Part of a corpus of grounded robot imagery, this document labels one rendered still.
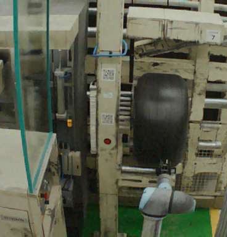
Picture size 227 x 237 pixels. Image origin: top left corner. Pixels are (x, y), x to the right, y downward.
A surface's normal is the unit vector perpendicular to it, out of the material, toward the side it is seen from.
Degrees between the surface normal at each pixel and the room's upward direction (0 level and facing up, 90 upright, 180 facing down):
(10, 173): 0
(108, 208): 90
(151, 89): 22
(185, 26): 90
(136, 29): 90
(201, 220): 0
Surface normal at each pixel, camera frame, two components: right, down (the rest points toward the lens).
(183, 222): 0.05, -0.88
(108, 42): -0.03, 0.47
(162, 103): 0.02, -0.36
